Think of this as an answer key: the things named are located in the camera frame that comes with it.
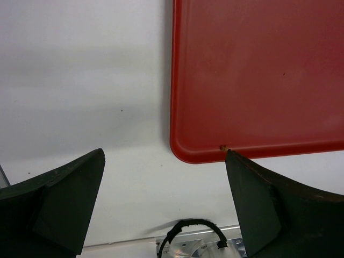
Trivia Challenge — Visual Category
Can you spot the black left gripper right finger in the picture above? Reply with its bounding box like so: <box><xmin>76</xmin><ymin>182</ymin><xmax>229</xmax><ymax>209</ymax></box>
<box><xmin>225</xmin><ymin>150</ymin><xmax>343</xmax><ymax>257</ymax></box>

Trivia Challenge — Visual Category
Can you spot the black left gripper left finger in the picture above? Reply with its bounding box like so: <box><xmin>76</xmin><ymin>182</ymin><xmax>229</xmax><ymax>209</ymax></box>
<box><xmin>1</xmin><ymin>148</ymin><xmax>105</xmax><ymax>257</ymax></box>

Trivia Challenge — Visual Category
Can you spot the red plastic tray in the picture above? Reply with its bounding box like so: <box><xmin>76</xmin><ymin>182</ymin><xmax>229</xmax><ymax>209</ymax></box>
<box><xmin>170</xmin><ymin>1</ymin><xmax>343</xmax><ymax>163</ymax></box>

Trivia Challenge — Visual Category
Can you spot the aluminium table frame rail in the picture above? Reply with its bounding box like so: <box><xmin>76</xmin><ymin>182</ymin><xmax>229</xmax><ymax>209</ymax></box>
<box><xmin>0</xmin><ymin>166</ymin><xmax>11</xmax><ymax>189</ymax></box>

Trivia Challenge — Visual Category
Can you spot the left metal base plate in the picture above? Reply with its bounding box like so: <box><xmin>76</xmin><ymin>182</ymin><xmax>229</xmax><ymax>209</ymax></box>
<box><xmin>156</xmin><ymin>225</ymin><xmax>247</xmax><ymax>258</ymax></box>

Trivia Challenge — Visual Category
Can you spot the black left base cable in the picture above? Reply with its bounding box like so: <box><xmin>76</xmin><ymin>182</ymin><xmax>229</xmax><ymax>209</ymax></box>
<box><xmin>155</xmin><ymin>219</ymin><xmax>228</xmax><ymax>258</ymax></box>

